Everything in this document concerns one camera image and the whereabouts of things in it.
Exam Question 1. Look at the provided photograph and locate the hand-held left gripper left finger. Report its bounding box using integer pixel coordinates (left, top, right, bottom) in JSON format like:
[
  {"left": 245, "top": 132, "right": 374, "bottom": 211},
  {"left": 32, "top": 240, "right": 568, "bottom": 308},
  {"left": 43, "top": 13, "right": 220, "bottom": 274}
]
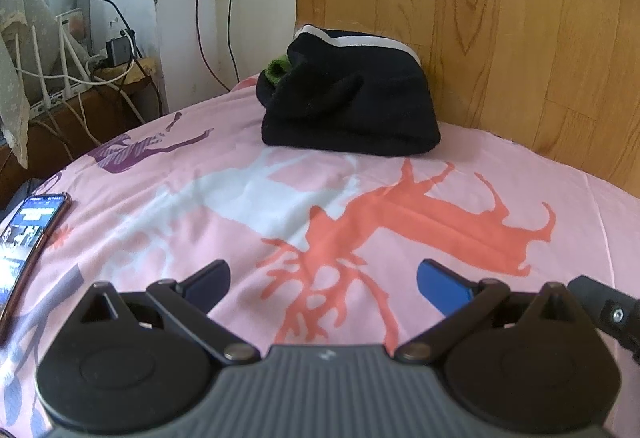
[{"left": 77, "top": 259, "right": 261, "bottom": 365}]

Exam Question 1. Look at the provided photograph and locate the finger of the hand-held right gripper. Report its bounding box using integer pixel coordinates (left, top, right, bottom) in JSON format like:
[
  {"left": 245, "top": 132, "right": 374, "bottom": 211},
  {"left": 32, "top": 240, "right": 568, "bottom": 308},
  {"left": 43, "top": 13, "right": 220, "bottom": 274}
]
[{"left": 567, "top": 274, "right": 640, "bottom": 364}]

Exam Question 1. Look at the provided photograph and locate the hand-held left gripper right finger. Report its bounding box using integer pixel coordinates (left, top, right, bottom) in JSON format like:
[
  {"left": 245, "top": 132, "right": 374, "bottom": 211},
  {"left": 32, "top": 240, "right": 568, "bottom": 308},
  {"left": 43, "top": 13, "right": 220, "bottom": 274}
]
[{"left": 395, "top": 259, "right": 576, "bottom": 363}]

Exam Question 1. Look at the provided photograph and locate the green navy white knit sweater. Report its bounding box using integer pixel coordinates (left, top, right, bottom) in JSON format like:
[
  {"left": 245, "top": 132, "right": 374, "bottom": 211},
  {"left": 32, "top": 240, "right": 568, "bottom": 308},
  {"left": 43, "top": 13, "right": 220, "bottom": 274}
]
[{"left": 256, "top": 24, "right": 442, "bottom": 156}]

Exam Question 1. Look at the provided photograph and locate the pink printed bedsheet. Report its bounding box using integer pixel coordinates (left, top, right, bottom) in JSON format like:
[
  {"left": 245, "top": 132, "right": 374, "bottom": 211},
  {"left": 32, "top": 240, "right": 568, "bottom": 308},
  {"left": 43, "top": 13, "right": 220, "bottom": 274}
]
[{"left": 0, "top": 70, "right": 640, "bottom": 438}]

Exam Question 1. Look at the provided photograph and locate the smartphone with lit screen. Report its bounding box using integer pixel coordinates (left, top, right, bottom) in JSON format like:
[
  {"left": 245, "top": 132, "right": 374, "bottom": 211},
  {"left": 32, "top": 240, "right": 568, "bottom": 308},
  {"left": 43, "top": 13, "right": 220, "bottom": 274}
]
[{"left": 0, "top": 193, "right": 71, "bottom": 344}]

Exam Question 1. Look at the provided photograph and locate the wooden nightstand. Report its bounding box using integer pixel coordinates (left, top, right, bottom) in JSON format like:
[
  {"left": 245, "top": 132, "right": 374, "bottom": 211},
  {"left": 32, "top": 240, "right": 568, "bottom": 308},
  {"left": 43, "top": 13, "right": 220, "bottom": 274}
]
[{"left": 0, "top": 58, "right": 168, "bottom": 209}]

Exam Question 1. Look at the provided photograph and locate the black power adapter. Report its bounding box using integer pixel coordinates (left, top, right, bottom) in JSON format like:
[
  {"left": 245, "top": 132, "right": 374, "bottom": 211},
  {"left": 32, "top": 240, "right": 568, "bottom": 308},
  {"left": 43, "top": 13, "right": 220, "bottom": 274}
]
[{"left": 105, "top": 37, "right": 135, "bottom": 68}]

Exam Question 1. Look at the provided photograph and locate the white router with antennas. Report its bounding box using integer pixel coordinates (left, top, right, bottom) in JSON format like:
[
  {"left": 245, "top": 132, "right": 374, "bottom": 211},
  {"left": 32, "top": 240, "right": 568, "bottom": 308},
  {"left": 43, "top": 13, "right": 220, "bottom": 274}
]
[{"left": 29, "top": 10, "right": 98, "bottom": 111}]

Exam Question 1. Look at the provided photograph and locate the wooden headboard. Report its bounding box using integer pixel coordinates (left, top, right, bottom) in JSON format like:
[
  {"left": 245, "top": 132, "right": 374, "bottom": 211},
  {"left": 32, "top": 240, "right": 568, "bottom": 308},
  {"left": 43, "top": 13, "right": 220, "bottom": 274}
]
[{"left": 292, "top": 0, "right": 640, "bottom": 200}]

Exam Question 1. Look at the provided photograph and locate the white lace curtain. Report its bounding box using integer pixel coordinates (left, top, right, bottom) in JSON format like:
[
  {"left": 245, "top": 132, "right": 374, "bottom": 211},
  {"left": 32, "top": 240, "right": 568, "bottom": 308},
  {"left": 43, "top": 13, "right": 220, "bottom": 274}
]
[{"left": 0, "top": 0, "right": 57, "bottom": 170}]

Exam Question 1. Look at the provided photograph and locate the black wall cable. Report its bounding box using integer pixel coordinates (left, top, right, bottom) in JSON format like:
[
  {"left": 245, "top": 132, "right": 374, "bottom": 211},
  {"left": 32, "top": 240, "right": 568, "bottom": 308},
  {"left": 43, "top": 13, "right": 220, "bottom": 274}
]
[{"left": 199, "top": 0, "right": 240, "bottom": 85}]

